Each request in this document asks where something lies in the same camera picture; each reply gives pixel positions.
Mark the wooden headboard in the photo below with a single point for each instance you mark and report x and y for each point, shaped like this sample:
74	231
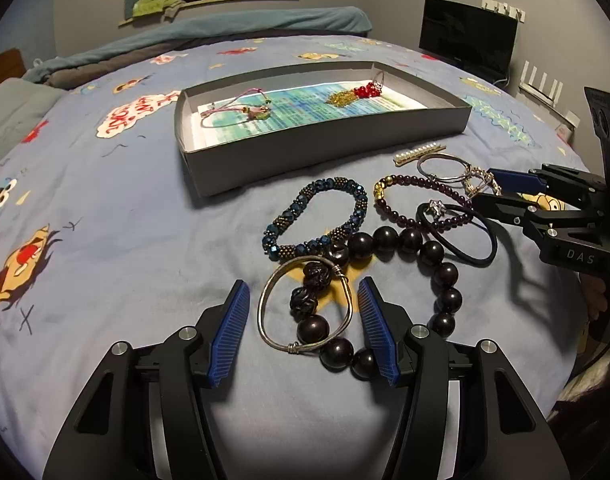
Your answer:
2	70

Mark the wooden window shelf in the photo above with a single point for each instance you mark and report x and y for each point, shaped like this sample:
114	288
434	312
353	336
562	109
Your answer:
225	2

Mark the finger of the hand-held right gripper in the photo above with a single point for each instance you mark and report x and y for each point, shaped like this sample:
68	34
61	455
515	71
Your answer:
515	179
505	210

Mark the white router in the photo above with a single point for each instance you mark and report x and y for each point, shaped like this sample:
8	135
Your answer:
545	95

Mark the thin silver bangle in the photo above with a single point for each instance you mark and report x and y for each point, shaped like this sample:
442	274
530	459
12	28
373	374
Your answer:
419	166

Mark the grey cardboard box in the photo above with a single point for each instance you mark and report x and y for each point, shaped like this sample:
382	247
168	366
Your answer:
285	160

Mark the white wall hooks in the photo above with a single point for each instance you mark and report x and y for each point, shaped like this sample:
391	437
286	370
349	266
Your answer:
502	9

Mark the blue printed paper sheet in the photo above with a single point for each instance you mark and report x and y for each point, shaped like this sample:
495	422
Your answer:
305	110

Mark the black monitor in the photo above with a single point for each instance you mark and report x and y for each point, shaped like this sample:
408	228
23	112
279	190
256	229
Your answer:
465	35

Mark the grey pillow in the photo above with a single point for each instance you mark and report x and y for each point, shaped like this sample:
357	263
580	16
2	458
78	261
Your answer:
10	115

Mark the pearl hair clip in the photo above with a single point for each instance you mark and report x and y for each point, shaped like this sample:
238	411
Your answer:
420	152

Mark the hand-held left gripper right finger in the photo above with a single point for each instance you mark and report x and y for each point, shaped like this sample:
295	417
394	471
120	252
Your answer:
380	330

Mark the person's right hand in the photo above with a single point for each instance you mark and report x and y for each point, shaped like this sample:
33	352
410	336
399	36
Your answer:
602	297

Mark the teal blanket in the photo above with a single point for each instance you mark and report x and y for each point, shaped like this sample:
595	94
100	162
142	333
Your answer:
235	22

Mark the green cloth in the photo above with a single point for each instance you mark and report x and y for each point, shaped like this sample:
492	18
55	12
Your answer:
152	5

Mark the grey blanket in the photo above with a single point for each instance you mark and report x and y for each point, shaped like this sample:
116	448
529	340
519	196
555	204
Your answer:
95	67

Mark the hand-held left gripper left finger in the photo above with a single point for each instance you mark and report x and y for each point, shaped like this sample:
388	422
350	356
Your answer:
230	330

